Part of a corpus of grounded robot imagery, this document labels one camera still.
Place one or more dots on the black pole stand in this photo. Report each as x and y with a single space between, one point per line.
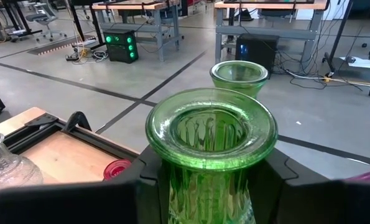
358 74

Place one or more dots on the black computer blue light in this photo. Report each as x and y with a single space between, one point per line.
257 51

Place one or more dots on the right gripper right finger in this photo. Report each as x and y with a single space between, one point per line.
312 205

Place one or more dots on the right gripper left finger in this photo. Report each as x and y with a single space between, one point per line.
79 205

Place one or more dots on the green angular-base glass vase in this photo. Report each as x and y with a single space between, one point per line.
239 84

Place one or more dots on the green wide-rim glass vase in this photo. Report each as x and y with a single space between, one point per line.
209 193

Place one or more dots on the red slim ribbed vase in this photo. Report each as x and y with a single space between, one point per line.
116 169

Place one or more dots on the wooden top grey workbench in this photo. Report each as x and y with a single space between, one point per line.
265 32
135 5

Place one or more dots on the black computer green fans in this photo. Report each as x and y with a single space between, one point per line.
121 46

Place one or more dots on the black aluminium rig frame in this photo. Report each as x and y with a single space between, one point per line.
104 143

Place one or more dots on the clear textured bulbous vase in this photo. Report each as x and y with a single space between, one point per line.
7 168

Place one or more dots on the grey office chair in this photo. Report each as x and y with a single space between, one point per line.
43 17

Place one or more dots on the black desk stand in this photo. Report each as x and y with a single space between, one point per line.
26 32

